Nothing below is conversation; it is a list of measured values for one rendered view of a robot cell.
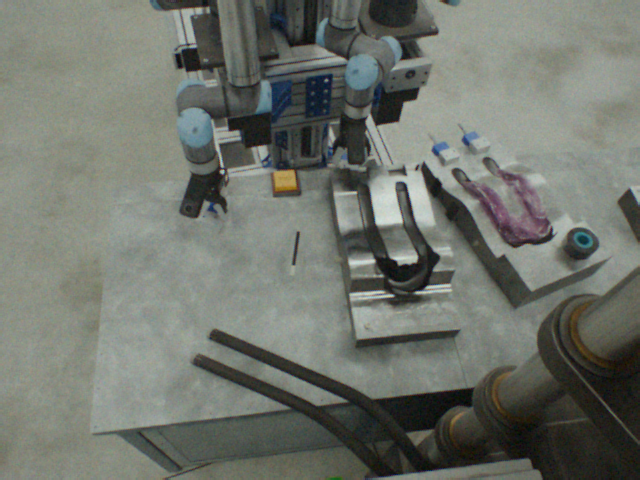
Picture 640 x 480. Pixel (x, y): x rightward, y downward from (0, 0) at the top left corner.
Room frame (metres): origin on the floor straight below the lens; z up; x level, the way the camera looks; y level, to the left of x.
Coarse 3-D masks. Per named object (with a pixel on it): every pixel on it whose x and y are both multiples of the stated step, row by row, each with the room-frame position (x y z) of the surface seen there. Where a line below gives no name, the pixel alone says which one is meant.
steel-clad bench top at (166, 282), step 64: (128, 192) 0.88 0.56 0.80; (256, 192) 0.92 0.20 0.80; (320, 192) 0.94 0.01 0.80; (576, 192) 1.02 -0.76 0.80; (128, 256) 0.67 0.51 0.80; (192, 256) 0.68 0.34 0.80; (256, 256) 0.70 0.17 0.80; (320, 256) 0.72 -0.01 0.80; (128, 320) 0.49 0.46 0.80; (192, 320) 0.50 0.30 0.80; (256, 320) 0.51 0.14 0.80; (320, 320) 0.53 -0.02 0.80; (512, 320) 0.58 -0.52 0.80; (128, 384) 0.33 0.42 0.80; (192, 384) 0.34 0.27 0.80; (384, 384) 0.38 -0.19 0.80; (448, 384) 0.39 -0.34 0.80
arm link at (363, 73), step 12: (360, 60) 1.04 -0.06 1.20; (372, 60) 1.04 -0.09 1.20; (348, 72) 1.01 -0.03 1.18; (360, 72) 1.00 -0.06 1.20; (372, 72) 1.01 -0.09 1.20; (348, 84) 1.00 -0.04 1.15; (360, 84) 0.99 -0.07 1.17; (372, 84) 1.01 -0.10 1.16; (348, 96) 1.00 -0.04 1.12; (360, 96) 0.99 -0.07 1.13; (372, 96) 1.02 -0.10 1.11
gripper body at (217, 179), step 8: (216, 168) 0.80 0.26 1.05; (224, 168) 0.85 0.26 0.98; (200, 176) 0.77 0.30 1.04; (208, 176) 0.78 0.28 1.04; (216, 176) 0.82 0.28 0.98; (224, 176) 0.83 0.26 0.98; (216, 184) 0.80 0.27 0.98; (224, 184) 0.83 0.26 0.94; (208, 192) 0.77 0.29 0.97; (216, 192) 0.78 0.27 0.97; (208, 200) 0.78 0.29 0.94; (216, 200) 0.77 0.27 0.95
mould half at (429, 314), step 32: (352, 192) 0.88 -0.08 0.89; (384, 192) 0.89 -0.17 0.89; (416, 192) 0.90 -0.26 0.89; (352, 224) 0.78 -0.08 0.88; (384, 224) 0.79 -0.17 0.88; (352, 256) 0.65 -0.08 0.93; (416, 256) 0.66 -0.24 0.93; (448, 256) 0.67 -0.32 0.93; (352, 288) 0.58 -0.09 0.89; (384, 288) 0.60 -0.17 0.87; (448, 288) 0.62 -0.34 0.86; (352, 320) 0.52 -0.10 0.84; (384, 320) 0.52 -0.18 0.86; (416, 320) 0.53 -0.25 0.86; (448, 320) 0.53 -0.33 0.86
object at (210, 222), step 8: (224, 192) 0.88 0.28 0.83; (208, 208) 0.82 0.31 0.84; (200, 216) 0.78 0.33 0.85; (208, 216) 0.78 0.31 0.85; (216, 216) 0.78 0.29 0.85; (200, 224) 0.77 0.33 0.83; (208, 224) 0.76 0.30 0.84; (216, 224) 0.76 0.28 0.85; (208, 232) 0.76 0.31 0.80; (216, 232) 0.76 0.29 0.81
